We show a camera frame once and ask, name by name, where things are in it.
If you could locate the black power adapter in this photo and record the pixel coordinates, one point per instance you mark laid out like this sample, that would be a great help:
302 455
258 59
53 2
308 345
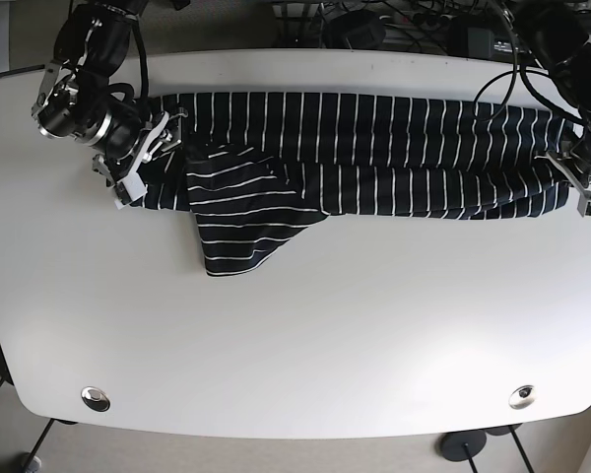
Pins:
359 29

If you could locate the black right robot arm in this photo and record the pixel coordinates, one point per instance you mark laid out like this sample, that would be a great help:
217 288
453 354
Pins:
102 41

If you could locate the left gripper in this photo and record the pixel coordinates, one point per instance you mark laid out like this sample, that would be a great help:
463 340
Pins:
563 164

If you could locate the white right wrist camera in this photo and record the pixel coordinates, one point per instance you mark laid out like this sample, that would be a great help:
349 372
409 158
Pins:
128 190

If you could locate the chrome table grommet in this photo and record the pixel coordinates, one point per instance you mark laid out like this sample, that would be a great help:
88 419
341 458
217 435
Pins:
95 399
522 397

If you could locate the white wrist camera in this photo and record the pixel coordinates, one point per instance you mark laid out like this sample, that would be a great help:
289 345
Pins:
128 190
584 203

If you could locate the right chrome table grommet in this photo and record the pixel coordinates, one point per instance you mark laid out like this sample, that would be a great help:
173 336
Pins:
522 397

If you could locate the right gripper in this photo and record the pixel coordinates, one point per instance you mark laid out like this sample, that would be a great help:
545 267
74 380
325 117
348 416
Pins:
131 139

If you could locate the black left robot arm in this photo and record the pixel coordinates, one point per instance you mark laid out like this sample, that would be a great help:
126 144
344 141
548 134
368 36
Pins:
551 34

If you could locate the navy white striped T-shirt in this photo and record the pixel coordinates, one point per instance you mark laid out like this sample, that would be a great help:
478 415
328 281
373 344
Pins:
257 169

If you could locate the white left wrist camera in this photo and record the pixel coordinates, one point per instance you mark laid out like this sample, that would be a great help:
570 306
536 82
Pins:
584 203

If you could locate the black round stand base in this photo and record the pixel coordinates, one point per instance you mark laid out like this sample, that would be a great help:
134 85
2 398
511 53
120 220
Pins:
462 446

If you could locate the left chrome table grommet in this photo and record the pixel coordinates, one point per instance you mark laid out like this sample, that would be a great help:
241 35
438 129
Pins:
95 399

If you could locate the black electronics box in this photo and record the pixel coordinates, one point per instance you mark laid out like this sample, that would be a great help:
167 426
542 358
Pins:
479 38

